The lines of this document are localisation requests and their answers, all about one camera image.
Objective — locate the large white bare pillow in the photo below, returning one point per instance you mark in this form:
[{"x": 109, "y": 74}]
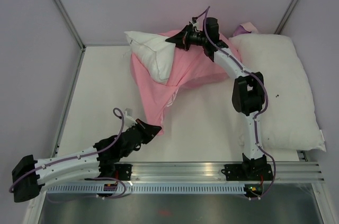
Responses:
[{"x": 290, "y": 121}]

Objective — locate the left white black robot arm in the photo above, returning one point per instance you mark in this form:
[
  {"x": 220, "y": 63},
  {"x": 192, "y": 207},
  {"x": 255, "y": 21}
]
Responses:
[{"x": 32, "y": 176}]

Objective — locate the left aluminium corner post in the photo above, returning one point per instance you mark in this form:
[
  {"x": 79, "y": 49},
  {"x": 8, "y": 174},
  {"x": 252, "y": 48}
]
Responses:
[{"x": 69, "y": 24}]

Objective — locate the pink pillowcase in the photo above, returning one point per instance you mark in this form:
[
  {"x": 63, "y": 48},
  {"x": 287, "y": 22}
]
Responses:
[{"x": 191, "y": 69}]

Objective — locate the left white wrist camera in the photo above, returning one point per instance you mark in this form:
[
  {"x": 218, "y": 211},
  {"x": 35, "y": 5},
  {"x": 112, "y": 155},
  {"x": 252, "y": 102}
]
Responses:
[{"x": 129, "y": 121}]

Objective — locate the aluminium mounting rail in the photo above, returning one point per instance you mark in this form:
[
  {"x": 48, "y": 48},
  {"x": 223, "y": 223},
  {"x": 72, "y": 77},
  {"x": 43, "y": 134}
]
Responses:
[{"x": 210, "y": 172}]

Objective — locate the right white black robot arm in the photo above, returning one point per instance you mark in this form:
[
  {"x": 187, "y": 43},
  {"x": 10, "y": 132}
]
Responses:
[{"x": 249, "y": 96}]

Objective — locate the aluminium corner post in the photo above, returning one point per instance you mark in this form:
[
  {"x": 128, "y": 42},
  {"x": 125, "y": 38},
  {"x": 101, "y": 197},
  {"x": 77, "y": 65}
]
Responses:
[
  {"x": 292, "y": 0},
  {"x": 69, "y": 24}
]

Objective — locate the right aluminium corner post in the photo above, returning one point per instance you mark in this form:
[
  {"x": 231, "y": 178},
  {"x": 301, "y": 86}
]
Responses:
[{"x": 292, "y": 0}]

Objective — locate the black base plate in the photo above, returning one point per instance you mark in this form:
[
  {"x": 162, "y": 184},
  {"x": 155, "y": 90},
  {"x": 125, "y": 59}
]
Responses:
[
  {"x": 236, "y": 172},
  {"x": 123, "y": 172}
]

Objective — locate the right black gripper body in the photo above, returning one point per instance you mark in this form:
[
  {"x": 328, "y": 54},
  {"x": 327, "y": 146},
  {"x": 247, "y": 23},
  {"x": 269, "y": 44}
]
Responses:
[{"x": 197, "y": 37}]

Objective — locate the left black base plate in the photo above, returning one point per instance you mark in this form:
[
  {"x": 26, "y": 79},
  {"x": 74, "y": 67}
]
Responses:
[{"x": 123, "y": 172}]

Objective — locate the pink purple cloth behind pillow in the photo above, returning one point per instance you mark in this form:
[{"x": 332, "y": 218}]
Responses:
[{"x": 245, "y": 28}]

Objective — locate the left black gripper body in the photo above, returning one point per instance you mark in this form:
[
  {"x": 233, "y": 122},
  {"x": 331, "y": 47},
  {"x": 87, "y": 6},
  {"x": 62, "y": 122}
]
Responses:
[{"x": 125, "y": 153}]

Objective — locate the white slotted cable duct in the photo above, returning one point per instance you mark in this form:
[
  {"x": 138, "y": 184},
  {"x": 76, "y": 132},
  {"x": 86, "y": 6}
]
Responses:
[{"x": 149, "y": 188}]

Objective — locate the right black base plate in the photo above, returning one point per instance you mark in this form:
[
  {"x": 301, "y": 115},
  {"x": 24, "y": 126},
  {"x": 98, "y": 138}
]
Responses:
[{"x": 236, "y": 172}]

